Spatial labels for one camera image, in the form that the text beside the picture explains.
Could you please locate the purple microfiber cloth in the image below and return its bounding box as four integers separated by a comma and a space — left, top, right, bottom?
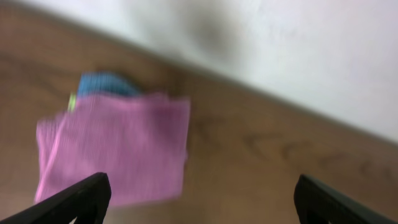
35, 94, 190, 206

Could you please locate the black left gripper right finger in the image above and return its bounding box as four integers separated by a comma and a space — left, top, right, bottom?
294, 174, 397, 224

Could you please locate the blue folded cloth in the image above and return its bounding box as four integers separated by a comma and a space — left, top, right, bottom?
76, 72, 141, 97

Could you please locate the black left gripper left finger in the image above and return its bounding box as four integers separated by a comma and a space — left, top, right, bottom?
1, 172, 111, 224

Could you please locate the green folded cloth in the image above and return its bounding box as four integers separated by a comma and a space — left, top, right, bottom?
67, 93, 76, 111

